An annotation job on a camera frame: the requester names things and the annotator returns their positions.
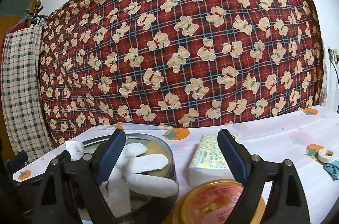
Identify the pink white folded towel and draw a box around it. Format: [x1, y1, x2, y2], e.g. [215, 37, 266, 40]
[65, 140, 85, 161]

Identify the yellow blue tissue pack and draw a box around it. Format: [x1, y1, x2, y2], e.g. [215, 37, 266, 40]
[189, 134, 234, 187]

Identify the round metal tin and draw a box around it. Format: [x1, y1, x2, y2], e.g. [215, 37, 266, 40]
[99, 133, 179, 223]

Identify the white tape roll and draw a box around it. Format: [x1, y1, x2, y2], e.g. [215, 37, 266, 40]
[317, 148, 336, 164]

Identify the white knitted cloth blue edge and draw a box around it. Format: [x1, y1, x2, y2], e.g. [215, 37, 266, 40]
[99, 142, 179, 218]

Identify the checked hanging cloth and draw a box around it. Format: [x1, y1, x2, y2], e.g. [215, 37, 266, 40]
[0, 24, 55, 164]

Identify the wall power socket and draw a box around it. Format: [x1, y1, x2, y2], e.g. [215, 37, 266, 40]
[328, 48, 339, 65]

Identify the red plaid bear blanket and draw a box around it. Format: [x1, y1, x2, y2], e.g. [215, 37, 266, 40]
[40, 0, 324, 144]

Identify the wooden coat rack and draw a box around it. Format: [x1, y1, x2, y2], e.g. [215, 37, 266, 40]
[25, 0, 47, 26]

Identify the yellow sponge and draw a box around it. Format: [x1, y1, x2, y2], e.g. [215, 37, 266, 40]
[141, 141, 172, 178]

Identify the white fruit print tablecloth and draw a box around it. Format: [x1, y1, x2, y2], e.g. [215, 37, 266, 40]
[12, 104, 339, 224]

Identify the wooden door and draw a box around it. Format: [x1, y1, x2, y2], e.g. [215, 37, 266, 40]
[0, 0, 43, 161]

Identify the black power cable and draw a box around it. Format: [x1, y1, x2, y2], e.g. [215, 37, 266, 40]
[329, 58, 339, 113]

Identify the teal cloth piece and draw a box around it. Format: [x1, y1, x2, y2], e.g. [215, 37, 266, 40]
[324, 160, 339, 181]

